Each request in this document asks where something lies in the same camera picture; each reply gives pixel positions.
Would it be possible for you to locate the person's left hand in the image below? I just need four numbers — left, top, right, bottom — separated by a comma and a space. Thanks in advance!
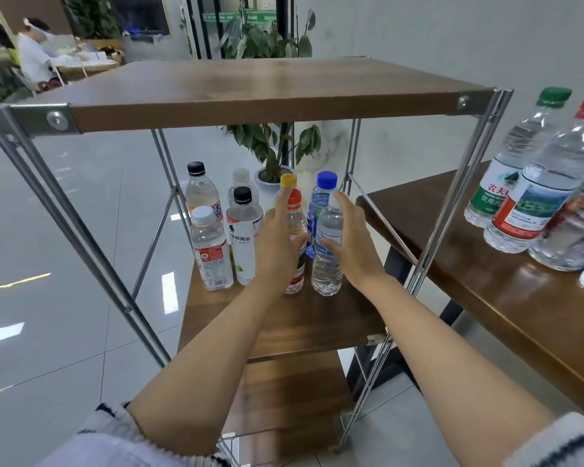
253, 186, 301, 293

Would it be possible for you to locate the person's right hand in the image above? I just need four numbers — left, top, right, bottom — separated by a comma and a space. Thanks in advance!
321, 189, 385, 293

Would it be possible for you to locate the red label plastic water bottle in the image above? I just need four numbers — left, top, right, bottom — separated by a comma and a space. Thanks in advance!
483, 97, 584, 254
284, 189, 309, 294

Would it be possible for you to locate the white patterned label plastic bottle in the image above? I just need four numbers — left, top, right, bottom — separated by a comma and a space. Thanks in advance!
189, 206, 235, 292

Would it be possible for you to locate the yellow label plastic bottle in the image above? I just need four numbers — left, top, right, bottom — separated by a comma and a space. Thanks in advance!
277, 173, 303, 205

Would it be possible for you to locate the slim blue label plastic bottle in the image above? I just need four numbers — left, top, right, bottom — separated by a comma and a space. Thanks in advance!
228, 168, 260, 205

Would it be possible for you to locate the blue cap plastic bottle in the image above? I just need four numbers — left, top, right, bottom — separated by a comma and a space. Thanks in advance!
306, 171, 339, 259

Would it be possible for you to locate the orange label black cap bottle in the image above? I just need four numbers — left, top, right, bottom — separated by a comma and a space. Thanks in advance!
185, 161, 223, 224

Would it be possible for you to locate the wooden metal shelf rack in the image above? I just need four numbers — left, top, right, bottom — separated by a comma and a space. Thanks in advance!
0, 58, 515, 467

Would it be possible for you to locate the green label plastic water bottle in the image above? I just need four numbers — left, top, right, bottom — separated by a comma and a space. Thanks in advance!
464, 87, 572, 230

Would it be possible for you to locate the orange cap clear plastic bottle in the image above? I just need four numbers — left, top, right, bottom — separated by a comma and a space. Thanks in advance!
528, 180, 584, 271

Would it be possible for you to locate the person's left forearm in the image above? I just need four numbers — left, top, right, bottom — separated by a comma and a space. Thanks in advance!
127, 277, 293, 458

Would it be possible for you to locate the person's right forearm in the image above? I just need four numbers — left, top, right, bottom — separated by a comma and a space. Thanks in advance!
360, 272, 556, 467

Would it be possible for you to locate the white plant pot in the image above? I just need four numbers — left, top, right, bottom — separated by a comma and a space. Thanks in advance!
256, 165, 295, 193

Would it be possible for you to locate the green potted plant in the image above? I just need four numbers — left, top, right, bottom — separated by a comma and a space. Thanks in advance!
219, 9, 324, 181

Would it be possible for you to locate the background wooden table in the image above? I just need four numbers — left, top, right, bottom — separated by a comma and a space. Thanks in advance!
56, 48, 126, 82

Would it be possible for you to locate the tall background potted plant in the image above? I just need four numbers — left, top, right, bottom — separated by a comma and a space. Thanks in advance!
63, 0, 120, 40

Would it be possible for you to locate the black metal table frame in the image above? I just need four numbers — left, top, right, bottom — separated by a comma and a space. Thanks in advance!
345, 243, 468, 400

